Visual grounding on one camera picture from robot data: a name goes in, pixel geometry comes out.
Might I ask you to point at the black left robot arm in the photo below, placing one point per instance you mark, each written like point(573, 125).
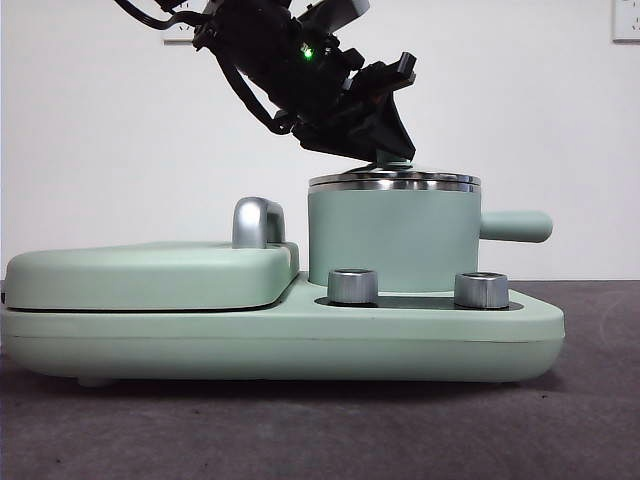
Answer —
point(270, 55)

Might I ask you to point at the pale grey left wrist camera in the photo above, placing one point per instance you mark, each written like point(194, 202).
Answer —
point(340, 12)

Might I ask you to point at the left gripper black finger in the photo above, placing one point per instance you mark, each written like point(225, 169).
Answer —
point(392, 132)
point(340, 140)

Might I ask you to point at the glass pot lid green knob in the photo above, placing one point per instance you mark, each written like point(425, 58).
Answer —
point(440, 178)

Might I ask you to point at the silver control knob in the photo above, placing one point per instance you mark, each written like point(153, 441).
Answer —
point(352, 287)
point(481, 291)

